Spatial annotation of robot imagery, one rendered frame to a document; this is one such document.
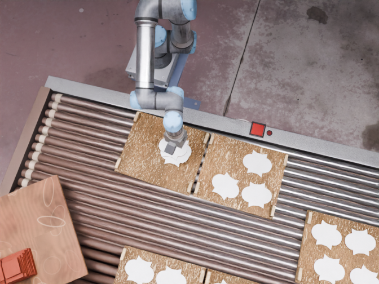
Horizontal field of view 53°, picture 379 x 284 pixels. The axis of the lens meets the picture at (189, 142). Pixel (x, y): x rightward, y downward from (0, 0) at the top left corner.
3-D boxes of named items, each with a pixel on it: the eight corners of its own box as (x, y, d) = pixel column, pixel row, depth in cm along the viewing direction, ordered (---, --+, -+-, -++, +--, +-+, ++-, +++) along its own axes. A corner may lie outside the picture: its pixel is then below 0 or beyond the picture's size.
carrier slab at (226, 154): (212, 133, 201) (212, 132, 199) (287, 155, 196) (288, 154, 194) (193, 196, 191) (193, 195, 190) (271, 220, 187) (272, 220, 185)
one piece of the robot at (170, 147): (155, 141, 160) (159, 151, 175) (174, 150, 158) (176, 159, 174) (168, 118, 163) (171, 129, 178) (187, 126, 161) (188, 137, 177)
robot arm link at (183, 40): (168, 34, 201) (159, -18, 147) (197, 35, 201) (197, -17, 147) (167, 56, 200) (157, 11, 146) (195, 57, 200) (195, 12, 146)
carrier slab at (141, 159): (139, 111, 205) (138, 110, 204) (210, 134, 201) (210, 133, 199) (114, 171, 196) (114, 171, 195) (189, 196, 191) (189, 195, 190)
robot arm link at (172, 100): (157, 84, 155) (155, 109, 152) (184, 85, 154) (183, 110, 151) (158, 92, 162) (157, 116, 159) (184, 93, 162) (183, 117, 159)
